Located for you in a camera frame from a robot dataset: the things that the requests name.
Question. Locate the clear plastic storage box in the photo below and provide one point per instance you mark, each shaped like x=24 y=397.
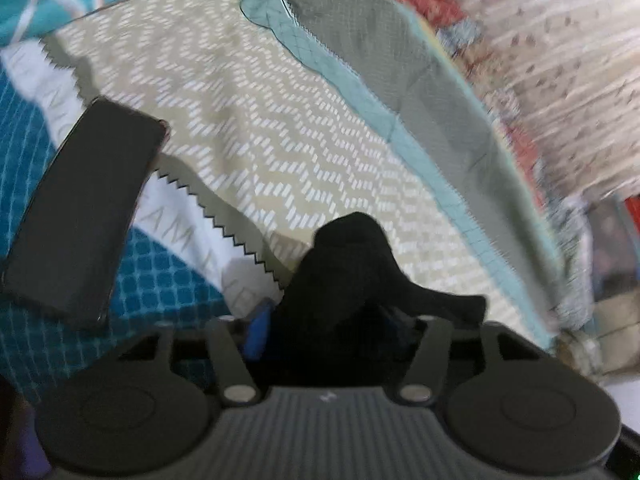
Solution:
x=612 y=250

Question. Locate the white textured blanket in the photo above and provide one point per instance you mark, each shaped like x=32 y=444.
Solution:
x=560 y=60

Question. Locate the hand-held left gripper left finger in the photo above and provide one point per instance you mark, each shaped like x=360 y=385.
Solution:
x=257 y=336

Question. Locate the black pants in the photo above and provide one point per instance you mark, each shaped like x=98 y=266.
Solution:
x=350 y=305

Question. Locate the black smartphone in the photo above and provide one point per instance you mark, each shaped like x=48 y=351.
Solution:
x=80 y=210

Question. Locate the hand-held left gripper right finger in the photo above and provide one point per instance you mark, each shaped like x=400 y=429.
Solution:
x=431 y=350

